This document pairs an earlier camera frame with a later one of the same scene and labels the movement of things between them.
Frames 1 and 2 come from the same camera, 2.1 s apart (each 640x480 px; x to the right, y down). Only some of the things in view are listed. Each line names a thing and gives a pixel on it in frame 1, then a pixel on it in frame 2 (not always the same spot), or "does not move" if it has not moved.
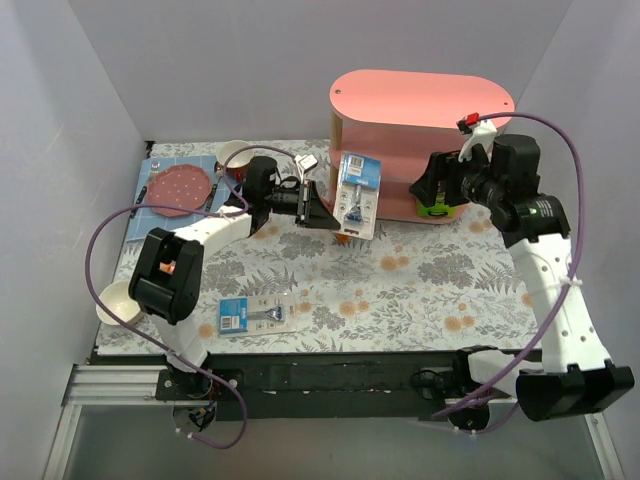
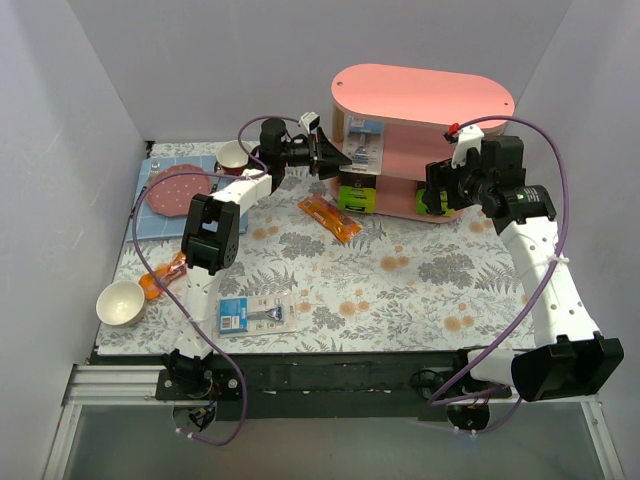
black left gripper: (305, 202) to (316, 153)
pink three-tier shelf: (402, 118) does not move
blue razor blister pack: (257, 314) does not move
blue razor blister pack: (358, 194) to (363, 142)
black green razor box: (440, 208) does not move
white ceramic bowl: (118, 297) does not move
